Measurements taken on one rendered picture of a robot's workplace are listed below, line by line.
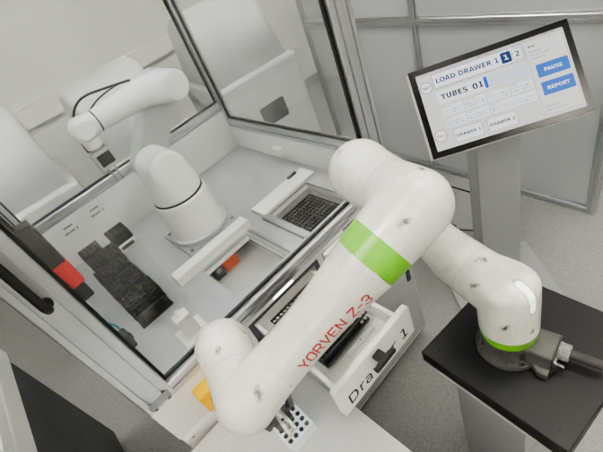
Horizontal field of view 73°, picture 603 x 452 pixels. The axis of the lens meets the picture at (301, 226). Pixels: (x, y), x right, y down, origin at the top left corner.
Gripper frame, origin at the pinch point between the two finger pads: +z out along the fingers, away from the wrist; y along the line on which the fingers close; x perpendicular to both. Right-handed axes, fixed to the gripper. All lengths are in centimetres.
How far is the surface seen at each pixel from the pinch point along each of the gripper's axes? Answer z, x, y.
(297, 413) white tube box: 5.6, 2.6, 3.8
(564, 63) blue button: -26, -3, 135
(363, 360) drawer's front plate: -8.7, -9.5, 21.9
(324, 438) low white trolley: 7.8, -6.4, 4.4
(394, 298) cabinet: 40, 26, 65
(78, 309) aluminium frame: -47, 23, -16
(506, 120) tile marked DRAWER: -17, 5, 114
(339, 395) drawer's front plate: -7.4, -9.9, 12.4
